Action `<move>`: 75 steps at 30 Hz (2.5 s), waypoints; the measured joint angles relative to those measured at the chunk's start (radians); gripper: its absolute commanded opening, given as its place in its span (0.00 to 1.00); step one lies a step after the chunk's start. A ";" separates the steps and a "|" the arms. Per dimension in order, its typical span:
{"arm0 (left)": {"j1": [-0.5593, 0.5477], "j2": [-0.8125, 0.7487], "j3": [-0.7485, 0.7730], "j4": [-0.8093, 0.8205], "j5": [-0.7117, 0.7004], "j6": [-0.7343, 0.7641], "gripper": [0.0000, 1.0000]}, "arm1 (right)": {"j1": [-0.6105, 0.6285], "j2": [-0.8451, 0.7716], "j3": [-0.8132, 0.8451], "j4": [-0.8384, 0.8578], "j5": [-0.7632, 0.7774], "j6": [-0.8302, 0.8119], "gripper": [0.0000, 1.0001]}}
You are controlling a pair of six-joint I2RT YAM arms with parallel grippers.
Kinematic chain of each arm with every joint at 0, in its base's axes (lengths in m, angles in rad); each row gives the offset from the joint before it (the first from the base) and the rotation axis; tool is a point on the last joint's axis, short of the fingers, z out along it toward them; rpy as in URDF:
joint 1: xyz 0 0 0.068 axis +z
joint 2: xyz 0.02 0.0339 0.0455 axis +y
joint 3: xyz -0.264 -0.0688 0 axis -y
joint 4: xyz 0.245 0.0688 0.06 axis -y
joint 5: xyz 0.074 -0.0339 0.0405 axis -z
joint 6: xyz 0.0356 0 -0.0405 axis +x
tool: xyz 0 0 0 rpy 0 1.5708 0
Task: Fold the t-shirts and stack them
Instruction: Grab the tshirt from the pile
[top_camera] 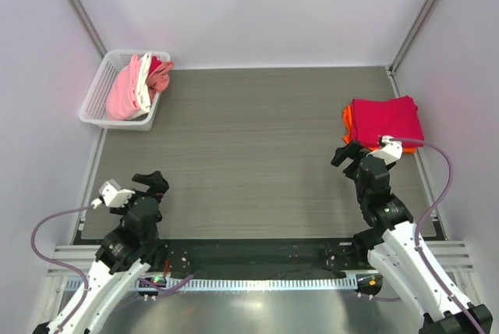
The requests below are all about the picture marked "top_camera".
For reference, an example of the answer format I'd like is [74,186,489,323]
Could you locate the light pink t shirt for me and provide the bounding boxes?
[106,55,141,121]

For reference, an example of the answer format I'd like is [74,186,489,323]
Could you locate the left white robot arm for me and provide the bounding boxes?
[30,171,169,333]

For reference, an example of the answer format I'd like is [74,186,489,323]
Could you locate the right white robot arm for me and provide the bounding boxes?
[331,136,493,333]

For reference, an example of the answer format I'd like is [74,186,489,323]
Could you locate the folded orange t shirt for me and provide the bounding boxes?
[342,105,417,155]

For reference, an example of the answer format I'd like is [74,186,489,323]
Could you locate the folded magenta t shirt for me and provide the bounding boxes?
[350,96,424,149]

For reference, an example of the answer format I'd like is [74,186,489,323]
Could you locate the white t shirt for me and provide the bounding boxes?
[135,52,152,117]

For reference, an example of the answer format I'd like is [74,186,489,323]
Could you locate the white plastic laundry basket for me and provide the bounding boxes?
[80,50,172,131]

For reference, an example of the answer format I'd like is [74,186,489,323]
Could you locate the salmon pink t shirt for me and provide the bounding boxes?
[146,61,175,100]

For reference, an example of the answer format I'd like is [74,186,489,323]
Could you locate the crimson t shirt in basket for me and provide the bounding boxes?
[149,56,162,74]

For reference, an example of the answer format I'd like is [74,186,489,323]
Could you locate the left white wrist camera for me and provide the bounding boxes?
[90,179,135,209]

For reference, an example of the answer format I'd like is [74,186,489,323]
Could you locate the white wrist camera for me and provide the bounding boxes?
[90,179,135,209]
[374,136,403,165]

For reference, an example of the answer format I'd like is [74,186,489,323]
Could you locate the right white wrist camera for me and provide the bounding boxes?
[374,136,403,165]

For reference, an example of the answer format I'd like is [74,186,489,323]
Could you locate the white slotted cable duct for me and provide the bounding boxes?
[64,275,358,293]

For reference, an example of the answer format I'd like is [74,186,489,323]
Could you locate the aluminium front rail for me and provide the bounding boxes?
[51,241,474,272]

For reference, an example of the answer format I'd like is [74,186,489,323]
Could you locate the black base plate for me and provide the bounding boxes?
[161,238,371,281]

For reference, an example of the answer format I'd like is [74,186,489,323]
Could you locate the left aluminium frame post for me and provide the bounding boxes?
[67,0,108,58]

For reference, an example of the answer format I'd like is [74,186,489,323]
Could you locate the aluminium frame post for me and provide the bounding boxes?
[67,0,108,58]
[388,0,439,76]

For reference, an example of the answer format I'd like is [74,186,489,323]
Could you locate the right aluminium frame post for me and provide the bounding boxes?
[388,0,439,76]

